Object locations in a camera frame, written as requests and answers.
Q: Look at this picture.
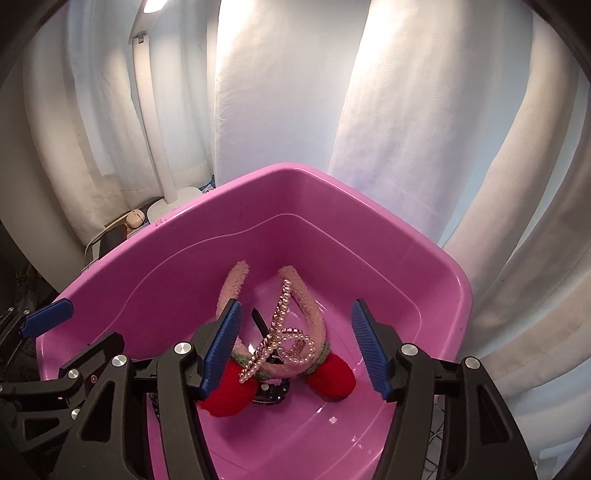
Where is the black digital wristwatch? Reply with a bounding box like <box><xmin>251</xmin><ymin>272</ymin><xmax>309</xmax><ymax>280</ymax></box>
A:
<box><xmin>250</xmin><ymin>310</ymin><xmax>293</xmax><ymax>407</ymax></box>

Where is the pink plastic bin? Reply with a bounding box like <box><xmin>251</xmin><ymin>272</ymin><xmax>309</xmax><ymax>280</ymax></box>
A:
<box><xmin>36</xmin><ymin>161</ymin><xmax>474</xmax><ymax>480</ymax></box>

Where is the cream curtain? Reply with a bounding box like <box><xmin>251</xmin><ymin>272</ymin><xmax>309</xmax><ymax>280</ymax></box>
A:
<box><xmin>23</xmin><ymin>0</ymin><xmax>591</xmax><ymax>416</ymax></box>

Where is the pink strawberry headband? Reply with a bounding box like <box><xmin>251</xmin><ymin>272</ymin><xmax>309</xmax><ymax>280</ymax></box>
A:
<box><xmin>196</xmin><ymin>261</ymin><xmax>357</xmax><ymax>418</ymax></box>

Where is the pearl hair claw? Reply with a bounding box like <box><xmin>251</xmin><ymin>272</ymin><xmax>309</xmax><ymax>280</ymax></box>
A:
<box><xmin>238</xmin><ymin>278</ymin><xmax>318</xmax><ymax>385</ymax></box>

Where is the white desk lamp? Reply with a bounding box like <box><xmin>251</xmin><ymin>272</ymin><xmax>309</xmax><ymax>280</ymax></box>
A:
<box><xmin>128</xmin><ymin>0</ymin><xmax>205</xmax><ymax>223</ymax></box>

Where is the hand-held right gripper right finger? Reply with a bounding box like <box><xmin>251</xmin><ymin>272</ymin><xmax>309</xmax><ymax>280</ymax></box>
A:
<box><xmin>352</xmin><ymin>299</ymin><xmax>539</xmax><ymax>480</ymax></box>

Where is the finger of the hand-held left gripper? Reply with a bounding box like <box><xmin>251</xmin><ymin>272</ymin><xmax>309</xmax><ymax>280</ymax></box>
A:
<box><xmin>0</xmin><ymin>299</ymin><xmax>75</xmax><ymax>367</ymax></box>
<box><xmin>59</xmin><ymin>331</ymin><xmax>126</xmax><ymax>386</ymax></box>

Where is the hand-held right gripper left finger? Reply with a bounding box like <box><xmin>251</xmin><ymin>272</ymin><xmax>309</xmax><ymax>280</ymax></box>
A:
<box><xmin>76</xmin><ymin>300</ymin><xmax>243</xmax><ymax>480</ymax></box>

